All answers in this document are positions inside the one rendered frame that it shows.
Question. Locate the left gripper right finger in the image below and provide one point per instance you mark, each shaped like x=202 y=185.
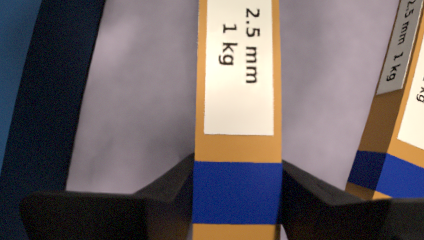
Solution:
x=313 y=209

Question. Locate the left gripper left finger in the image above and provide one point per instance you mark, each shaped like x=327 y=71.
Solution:
x=161 y=210

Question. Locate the tan welding electrode pack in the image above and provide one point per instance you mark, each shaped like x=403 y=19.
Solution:
x=237 y=178

